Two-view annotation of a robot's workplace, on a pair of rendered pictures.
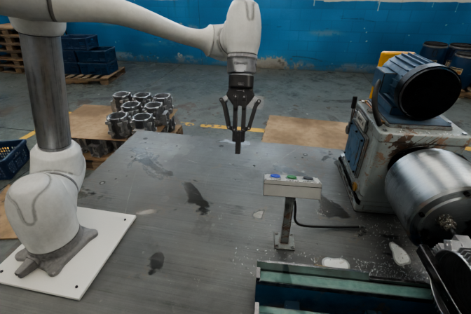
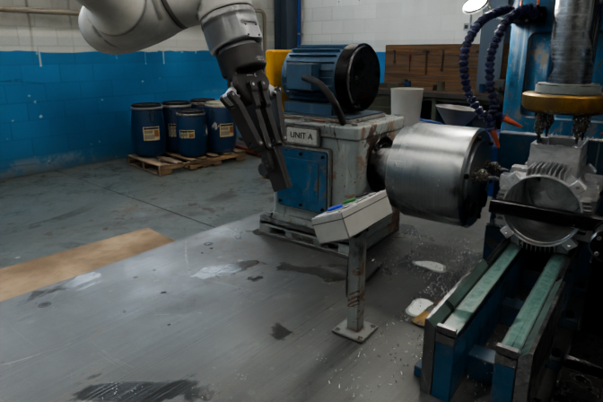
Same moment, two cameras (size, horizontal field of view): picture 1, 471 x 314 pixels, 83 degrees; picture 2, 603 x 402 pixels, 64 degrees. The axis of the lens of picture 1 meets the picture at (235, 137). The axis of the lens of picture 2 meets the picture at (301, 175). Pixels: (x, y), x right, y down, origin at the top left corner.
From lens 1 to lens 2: 0.73 m
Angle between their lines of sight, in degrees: 57
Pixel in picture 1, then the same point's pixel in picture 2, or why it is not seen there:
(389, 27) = (69, 91)
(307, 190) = (380, 205)
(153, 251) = not seen: outside the picture
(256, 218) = (285, 337)
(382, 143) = (360, 142)
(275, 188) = (356, 220)
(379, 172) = (362, 186)
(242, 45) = not seen: outside the picture
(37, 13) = not seen: outside the picture
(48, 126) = not seen: outside the picture
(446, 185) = (465, 137)
